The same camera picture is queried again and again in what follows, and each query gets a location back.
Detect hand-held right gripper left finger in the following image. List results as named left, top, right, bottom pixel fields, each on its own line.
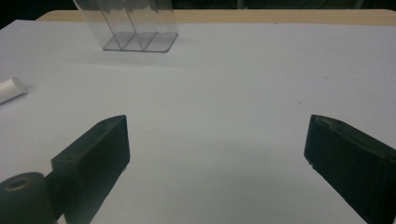
left=50, top=114, right=131, bottom=224

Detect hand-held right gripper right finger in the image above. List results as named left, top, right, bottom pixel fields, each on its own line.
left=304, top=114, right=396, bottom=224

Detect white cylinder tube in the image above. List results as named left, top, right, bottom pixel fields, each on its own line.
left=0, top=77, right=28, bottom=105

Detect clear plastic divided container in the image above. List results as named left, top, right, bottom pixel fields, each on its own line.
left=73, top=0, right=179, bottom=53

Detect white table mat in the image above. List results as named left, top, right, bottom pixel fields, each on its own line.
left=0, top=19, right=396, bottom=224

